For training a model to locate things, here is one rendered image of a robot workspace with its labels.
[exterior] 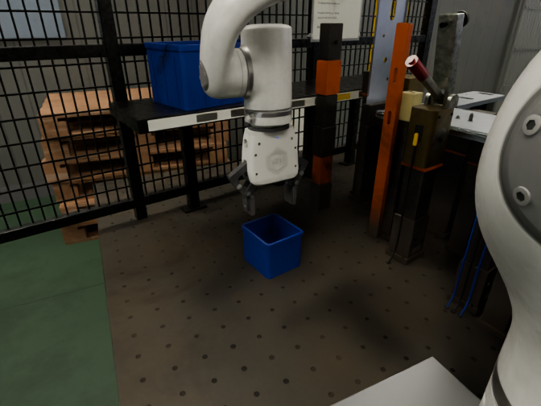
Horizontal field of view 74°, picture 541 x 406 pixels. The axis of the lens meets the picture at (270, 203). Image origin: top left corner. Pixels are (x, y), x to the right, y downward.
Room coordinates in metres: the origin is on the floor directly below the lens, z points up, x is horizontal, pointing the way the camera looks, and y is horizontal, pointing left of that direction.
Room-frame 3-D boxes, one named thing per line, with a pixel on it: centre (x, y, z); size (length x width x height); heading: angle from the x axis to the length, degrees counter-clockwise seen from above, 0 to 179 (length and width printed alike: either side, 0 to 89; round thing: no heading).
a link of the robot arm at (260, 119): (0.64, 0.01, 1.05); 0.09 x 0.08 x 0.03; 120
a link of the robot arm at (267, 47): (0.65, 0.01, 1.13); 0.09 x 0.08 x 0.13; 116
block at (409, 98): (0.81, -0.31, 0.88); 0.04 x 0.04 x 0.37; 36
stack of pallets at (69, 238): (2.39, 0.88, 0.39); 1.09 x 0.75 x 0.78; 114
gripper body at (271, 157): (0.64, 0.00, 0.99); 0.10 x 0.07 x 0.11; 120
